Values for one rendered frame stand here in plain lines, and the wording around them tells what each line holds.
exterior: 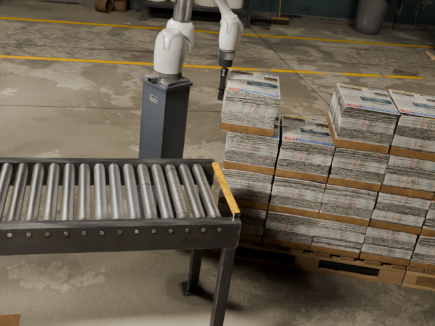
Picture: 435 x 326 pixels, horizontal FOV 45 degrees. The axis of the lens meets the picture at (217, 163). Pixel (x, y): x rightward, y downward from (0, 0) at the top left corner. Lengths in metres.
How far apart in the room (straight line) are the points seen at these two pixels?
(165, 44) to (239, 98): 0.48
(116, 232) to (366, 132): 1.44
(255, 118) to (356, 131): 0.53
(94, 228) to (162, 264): 1.16
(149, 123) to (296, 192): 0.91
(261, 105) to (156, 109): 0.58
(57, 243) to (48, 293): 0.91
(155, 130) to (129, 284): 0.86
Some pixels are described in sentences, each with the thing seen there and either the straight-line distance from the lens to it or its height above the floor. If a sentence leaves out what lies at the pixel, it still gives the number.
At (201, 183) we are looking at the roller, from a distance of 2.36.
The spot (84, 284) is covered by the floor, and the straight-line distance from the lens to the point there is 3.00.
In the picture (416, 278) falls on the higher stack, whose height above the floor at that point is 0.07.
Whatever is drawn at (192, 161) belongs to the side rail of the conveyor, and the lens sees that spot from 2.53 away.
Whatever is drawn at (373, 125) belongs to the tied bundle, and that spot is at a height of 0.98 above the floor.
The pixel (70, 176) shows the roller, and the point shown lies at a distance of 2.35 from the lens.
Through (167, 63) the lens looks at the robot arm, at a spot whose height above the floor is 1.12.
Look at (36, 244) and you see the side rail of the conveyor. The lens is 2.08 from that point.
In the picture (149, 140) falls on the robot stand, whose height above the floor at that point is 0.65.
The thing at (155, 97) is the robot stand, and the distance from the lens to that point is 2.92.
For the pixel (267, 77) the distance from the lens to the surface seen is 3.02.
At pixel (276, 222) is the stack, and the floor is 0.30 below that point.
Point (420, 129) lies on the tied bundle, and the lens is 2.91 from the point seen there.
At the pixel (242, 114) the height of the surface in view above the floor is 0.94.
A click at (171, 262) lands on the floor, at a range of 3.16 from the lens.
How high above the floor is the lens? 1.97
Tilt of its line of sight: 28 degrees down
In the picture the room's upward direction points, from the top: 8 degrees clockwise
